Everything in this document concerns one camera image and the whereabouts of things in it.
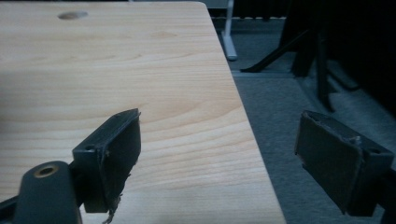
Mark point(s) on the white metal stand leg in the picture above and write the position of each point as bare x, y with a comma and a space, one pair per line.
228, 34

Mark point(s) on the black tripod stand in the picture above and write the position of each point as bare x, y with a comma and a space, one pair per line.
314, 53

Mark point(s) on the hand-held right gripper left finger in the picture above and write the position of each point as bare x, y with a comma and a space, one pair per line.
115, 155

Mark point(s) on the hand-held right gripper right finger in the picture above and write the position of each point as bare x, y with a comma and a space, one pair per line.
336, 161

